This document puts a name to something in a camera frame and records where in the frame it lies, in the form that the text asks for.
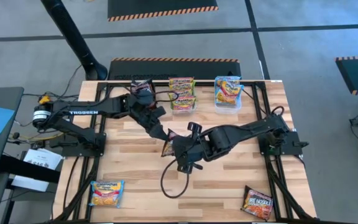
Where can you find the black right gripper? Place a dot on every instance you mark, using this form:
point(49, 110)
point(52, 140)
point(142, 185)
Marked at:
point(194, 149)

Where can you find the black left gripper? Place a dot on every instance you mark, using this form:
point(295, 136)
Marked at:
point(151, 116)

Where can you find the Maruchan lime chili shrimp pack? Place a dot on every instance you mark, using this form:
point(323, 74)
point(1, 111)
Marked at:
point(182, 80)
point(182, 94)
point(183, 103)
point(182, 87)

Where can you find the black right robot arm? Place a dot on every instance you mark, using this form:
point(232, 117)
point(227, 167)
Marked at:
point(250, 129)

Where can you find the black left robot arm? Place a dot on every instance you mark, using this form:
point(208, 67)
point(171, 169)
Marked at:
point(82, 112)

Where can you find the clear plastic bin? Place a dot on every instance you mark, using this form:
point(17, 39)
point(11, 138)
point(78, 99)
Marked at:
point(227, 110)
point(183, 112)

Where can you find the dark grey plastic bin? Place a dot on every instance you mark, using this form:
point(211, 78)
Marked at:
point(154, 88)

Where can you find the yellow power plug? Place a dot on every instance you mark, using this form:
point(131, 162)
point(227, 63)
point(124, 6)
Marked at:
point(44, 99)

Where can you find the white paper sheet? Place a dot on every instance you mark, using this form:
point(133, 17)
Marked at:
point(42, 160)

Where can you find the black desk crossbar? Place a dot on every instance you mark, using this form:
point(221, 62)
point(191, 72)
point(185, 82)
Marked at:
point(26, 169)

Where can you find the grey side desk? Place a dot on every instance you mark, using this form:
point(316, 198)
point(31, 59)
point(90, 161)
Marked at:
point(14, 96)

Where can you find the black aluminium table frame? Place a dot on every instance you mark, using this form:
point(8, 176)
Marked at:
point(204, 82)

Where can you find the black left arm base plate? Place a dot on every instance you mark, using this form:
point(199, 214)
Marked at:
point(73, 152)

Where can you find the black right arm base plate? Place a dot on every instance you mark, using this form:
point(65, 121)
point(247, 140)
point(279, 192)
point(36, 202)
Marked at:
point(294, 146)

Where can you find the black camera pole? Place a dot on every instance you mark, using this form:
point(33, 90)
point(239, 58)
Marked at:
point(70, 37)

